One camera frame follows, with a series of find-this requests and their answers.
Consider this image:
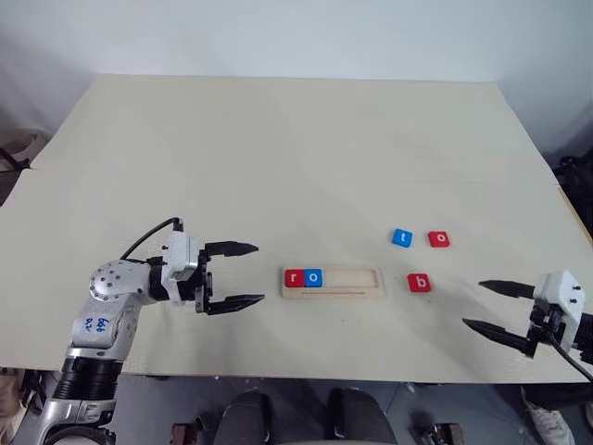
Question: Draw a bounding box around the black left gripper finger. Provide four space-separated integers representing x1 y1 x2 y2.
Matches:
203 240 259 260
207 293 266 317

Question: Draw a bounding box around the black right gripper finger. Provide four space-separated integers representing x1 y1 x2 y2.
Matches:
478 279 538 300
461 317 534 358

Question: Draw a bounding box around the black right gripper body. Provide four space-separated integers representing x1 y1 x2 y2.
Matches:
525 299 575 359

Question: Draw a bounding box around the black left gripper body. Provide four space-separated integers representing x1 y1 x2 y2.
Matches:
178 249 214 314

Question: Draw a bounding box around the red letter b block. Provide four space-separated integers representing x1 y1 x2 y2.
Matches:
407 272 435 294

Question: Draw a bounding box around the wooden letter tray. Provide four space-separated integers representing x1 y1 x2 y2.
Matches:
280 266 386 301

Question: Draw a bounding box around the white shoe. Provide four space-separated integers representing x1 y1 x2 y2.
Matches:
521 387 571 445

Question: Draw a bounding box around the dark rounded shape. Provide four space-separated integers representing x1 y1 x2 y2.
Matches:
213 390 274 445
327 387 397 445

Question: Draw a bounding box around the dark brown floor fixture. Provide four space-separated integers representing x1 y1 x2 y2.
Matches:
170 419 208 445
416 420 464 445

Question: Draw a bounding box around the black equipment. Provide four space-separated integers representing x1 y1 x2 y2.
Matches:
553 155 593 191

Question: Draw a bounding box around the dark chair base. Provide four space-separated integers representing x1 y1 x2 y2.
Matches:
0 132 44 173

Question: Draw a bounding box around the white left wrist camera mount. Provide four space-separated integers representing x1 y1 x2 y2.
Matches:
162 230 206 307

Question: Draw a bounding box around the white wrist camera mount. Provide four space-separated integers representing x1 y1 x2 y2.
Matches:
162 230 206 307
532 269 581 349

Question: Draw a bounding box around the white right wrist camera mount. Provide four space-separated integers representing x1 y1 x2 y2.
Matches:
532 269 581 349

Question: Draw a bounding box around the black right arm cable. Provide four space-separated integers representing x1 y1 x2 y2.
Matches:
549 334 593 385

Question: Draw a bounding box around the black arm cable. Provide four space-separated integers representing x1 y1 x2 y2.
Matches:
549 334 593 385
119 216 185 263

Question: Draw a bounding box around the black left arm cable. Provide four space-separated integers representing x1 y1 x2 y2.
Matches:
119 216 185 263

